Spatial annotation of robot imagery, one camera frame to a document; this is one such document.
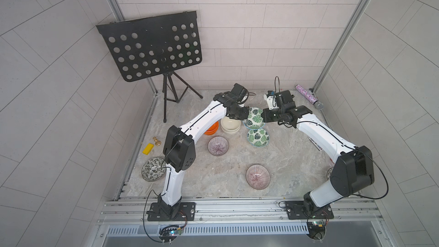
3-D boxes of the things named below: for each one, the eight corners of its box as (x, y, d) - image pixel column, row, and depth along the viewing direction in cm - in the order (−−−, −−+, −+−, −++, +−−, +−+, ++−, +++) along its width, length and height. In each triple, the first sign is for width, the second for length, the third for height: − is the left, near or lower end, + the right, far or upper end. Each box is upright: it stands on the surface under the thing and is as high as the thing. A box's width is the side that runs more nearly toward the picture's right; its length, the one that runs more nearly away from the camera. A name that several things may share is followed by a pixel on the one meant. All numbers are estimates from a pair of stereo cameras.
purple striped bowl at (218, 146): (207, 155, 88) (207, 152, 85) (209, 139, 94) (208, 136, 91) (228, 155, 88) (228, 152, 85) (228, 139, 94) (228, 136, 92)
